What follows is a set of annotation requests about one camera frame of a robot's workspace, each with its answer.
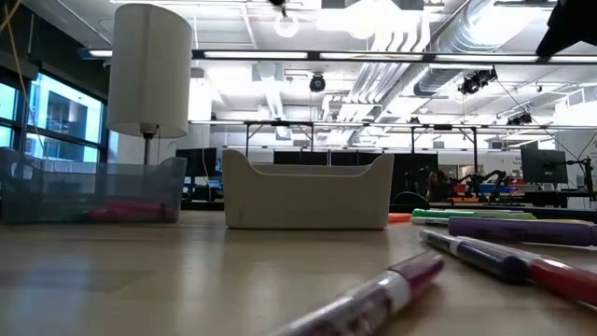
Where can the smoky translucent plastic bin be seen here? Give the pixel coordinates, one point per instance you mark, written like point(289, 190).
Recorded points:
point(56, 186)

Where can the dark green highlighter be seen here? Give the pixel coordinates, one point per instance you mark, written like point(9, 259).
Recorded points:
point(443, 214)

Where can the small white marker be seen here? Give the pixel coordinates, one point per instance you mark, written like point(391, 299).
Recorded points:
point(401, 284)

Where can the person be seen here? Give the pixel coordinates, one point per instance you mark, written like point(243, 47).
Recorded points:
point(437, 186)

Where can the black partition panels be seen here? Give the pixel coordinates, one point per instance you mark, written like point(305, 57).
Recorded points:
point(326, 158)

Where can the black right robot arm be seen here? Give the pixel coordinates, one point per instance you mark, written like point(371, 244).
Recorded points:
point(571, 23)

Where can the black ceiling spotlight cluster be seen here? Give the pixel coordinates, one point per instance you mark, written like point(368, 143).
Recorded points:
point(520, 119)
point(476, 81)

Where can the black rig beam with lights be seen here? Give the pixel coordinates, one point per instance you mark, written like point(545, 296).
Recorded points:
point(312, 55)

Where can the black office chair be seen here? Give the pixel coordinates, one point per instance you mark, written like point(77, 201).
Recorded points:
point(412, 198)

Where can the light green highlighter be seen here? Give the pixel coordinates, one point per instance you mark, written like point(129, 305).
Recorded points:
point(506, 215)

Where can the grey plastic bin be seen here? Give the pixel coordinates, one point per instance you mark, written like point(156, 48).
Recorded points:
point(308, 200)

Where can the dark blue thin marker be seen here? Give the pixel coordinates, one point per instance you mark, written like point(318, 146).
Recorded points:
point(490, 263)

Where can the orange highlighter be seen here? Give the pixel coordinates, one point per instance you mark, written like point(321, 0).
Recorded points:
point(400, 218)

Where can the silver ventilation duct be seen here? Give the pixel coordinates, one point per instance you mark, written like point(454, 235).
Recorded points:
point(448, 70)

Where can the red thin marker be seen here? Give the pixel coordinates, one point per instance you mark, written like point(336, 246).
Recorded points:
point(564, 280)

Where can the black background robot arms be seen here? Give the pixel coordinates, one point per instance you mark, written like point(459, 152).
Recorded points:
point(485, 179)

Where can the black background rig frame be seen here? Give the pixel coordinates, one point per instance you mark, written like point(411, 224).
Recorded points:
point(443, 127)
point(280, 123)

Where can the pink highlighter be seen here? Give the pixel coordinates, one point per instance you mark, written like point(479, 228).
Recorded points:
point(135, 210)

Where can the black hanging rig camera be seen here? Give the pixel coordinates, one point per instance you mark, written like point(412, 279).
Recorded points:
point(317, 83)

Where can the black monitor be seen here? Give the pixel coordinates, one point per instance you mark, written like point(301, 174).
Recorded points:
point(543, 165)
point(196, 162)

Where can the green thin marker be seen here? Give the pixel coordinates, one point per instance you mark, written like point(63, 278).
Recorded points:
point(429, 221)

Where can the purple highlighter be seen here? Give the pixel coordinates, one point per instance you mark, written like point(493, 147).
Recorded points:
point(522, 231)

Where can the white cylindrical table lamp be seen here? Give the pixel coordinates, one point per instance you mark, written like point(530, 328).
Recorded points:
point(149, 70)

